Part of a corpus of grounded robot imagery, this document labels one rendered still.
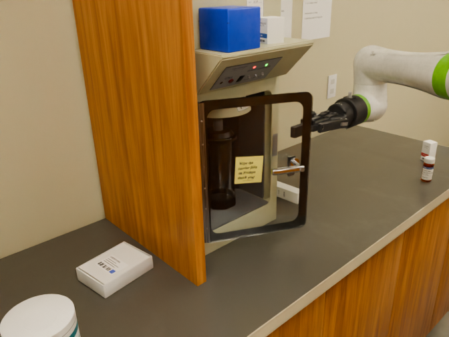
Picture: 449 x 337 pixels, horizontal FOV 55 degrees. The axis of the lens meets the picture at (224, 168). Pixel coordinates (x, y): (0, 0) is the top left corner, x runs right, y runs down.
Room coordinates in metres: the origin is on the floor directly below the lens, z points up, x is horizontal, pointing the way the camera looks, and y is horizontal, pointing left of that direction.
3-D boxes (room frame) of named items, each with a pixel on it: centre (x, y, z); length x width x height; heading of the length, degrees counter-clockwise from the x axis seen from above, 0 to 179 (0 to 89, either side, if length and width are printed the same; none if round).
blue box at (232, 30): (1.02, -0.02, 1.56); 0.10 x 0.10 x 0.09; 42
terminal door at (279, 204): (1.05, -0.08, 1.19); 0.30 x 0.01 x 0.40; 105
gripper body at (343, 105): (1.22, -0.33, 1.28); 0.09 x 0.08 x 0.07; 131
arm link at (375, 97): (1.34, -0.46, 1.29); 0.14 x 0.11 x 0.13; 131
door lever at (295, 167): (1.04, -0.16, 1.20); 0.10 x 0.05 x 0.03; 105
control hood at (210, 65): (1.08, -0.08, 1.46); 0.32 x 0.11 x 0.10; 132
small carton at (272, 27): (1.11, -0.12, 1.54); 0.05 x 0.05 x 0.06; 29
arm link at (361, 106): (1.27, -0.38, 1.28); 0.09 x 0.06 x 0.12; 41
